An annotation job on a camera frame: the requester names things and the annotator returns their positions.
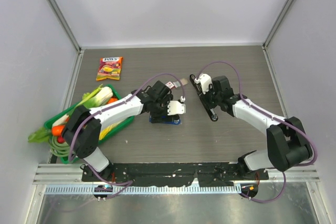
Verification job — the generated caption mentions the blue stapler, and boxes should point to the blue stapler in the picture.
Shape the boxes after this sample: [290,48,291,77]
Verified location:
[149,115,181,125]

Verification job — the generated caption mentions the black stapler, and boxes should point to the black stapler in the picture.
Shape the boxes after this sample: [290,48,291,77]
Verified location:
[189,74,218,122]

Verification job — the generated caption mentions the red white staple box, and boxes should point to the red white staple box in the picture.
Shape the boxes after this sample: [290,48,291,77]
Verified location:
[165,82,175,89]

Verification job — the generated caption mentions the silver staple strips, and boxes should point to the silver staple strips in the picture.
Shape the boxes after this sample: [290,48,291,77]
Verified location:
[173,78,188,88]

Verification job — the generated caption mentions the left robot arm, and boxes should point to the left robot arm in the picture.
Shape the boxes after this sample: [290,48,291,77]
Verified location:
[61,81,181,182]

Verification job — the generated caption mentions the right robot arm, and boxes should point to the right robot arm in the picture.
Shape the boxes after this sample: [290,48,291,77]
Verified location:
[194,74,313,179]

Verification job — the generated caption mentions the napa cabbage toy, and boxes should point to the napa cabbage toy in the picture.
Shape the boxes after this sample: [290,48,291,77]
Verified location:
[99,121,122,141]

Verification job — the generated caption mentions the candy snack bag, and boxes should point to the candy snack bag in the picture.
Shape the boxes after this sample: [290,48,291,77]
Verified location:
[96,57,123,81]

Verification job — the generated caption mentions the white radish toy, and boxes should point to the white radish toy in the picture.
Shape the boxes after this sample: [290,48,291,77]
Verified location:
[52,114,69,127]

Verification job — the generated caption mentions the red chili toy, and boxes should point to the red chili toy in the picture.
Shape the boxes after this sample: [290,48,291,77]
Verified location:
[57,136,65,144]

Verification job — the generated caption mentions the orange carrot toy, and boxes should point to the orange carrot toy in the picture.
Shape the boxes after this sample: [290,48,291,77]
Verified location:
[51,124,65,137]

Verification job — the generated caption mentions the green plastic tray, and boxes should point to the green plastic tray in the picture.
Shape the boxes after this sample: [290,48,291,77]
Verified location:
[44,84,134,164]

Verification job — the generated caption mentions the green leafy vegetable toy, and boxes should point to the green leafy vegetable toy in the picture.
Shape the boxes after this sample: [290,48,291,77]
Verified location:
[28,127,52,143]

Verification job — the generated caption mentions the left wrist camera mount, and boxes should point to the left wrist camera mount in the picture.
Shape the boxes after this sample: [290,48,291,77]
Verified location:
[167,96,186,115]

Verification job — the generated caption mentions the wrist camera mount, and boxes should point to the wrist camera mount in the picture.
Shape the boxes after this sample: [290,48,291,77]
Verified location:
[167,96,186,115]
[194,73,212,94]

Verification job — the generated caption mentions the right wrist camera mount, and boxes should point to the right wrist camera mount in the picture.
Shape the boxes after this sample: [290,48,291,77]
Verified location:
[194,73,212,94]

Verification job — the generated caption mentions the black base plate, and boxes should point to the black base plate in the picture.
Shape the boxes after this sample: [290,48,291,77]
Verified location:
[80,162,269,187]

